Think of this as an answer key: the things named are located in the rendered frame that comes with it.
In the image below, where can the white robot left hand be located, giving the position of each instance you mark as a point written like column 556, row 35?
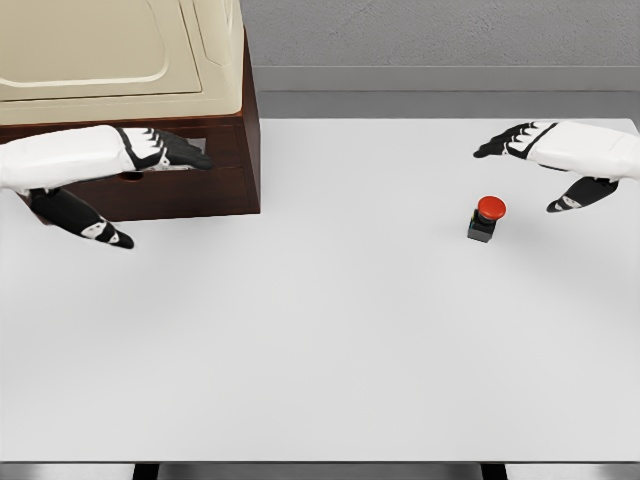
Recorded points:
column 75, row 157

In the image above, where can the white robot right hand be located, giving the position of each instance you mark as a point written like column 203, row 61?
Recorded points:
column 580, row 147

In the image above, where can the brown cabinet with cream top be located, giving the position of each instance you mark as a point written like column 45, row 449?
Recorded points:
column 100, row 50

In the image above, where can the brown drawer with grey slot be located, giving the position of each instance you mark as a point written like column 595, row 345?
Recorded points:
column 225, row 145

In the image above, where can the red push-button switch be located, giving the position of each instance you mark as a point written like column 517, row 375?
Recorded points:
column 491, row 207

